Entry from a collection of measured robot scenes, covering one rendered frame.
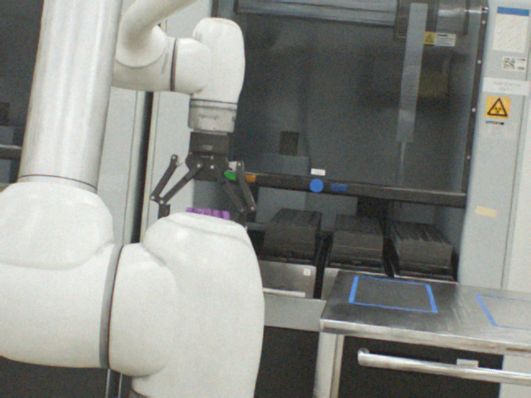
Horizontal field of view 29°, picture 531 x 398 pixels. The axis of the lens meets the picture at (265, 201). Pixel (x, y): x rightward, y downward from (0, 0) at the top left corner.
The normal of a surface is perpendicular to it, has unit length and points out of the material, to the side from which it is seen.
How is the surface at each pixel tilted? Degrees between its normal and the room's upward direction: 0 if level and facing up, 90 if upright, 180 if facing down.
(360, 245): 90
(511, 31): 90
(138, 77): 146
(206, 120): 90
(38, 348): 128
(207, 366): 92
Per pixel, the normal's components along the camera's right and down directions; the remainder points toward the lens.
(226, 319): 0.44, 0.07
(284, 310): -0.08, 0.06
